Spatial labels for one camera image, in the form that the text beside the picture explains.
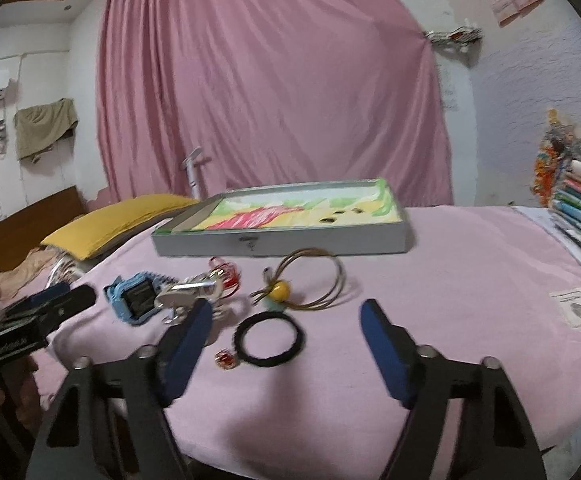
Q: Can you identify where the curtain tieback holder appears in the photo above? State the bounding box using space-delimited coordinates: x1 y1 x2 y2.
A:
423 22 482 53

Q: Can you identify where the gold charm pendant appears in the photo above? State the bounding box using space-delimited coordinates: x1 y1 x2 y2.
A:
214 349 240 370

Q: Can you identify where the olive cloth hanging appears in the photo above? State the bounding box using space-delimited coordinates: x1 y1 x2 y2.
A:
14 99 79 160

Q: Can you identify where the beige hair claw clip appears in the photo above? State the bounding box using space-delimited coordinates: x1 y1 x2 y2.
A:
155 273 228 325

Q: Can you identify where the blue smart watch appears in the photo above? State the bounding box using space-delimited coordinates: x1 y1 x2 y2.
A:
103 272 178 326

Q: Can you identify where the white window handle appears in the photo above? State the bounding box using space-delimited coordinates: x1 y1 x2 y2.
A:
181 146 211 200

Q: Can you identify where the yellow pillow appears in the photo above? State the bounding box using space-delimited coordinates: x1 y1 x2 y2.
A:
40 194 199 261

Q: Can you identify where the pink curtain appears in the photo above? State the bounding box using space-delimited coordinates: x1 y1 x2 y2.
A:
96 0 453 207

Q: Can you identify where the pink blanket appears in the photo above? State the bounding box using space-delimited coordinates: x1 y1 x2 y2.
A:
32 204 581 480

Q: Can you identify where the colourful wall decoration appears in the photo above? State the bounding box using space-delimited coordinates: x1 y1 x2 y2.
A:
530 107 581 208

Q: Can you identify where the black hair tie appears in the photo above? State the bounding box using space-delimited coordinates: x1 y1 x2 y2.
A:
232 310 307 368

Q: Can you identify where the yellow bead hair tie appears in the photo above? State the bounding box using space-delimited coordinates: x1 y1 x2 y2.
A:
248 247 347 312

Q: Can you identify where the grey jewelry tray box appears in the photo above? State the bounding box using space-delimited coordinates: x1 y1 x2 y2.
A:
152 179 415 257

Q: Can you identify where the red string bracelet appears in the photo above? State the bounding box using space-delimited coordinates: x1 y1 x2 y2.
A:
207 254 243 291

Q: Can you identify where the wooden headboard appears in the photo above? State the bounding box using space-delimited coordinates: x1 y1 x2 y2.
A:
0 186 86 272

